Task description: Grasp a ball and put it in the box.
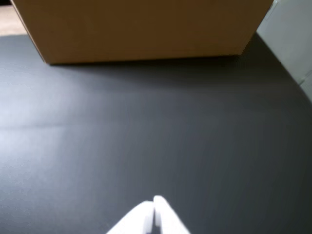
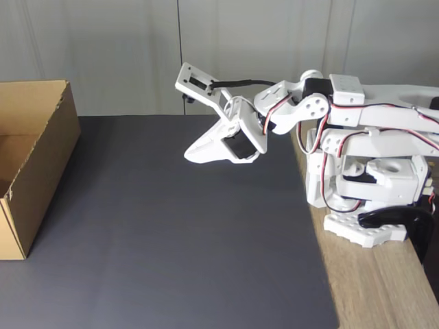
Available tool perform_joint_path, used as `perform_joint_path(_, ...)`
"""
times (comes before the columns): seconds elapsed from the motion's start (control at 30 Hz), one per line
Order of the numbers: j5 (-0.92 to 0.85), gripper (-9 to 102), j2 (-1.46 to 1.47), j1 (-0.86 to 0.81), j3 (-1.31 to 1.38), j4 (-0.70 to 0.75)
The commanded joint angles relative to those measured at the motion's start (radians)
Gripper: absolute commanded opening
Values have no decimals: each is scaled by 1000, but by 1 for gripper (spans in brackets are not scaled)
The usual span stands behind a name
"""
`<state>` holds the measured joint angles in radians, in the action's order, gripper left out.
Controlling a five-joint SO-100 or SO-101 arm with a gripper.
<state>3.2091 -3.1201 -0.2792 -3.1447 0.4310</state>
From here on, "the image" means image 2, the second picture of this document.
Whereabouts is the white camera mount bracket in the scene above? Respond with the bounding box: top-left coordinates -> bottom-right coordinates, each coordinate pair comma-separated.
174,62 -> 241,124

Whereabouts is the brown cardboard box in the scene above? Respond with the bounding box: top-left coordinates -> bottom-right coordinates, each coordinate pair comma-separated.
0,80 -> 82,261

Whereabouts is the dark grey table mat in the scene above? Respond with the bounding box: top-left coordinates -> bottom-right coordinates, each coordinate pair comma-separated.
0,114 -> 340,329

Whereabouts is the black camera cable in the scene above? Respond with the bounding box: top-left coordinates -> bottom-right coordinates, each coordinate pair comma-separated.
209,78 -> 277,90

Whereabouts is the black table clamp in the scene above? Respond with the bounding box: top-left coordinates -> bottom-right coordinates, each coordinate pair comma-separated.
357,205 -> 435,267

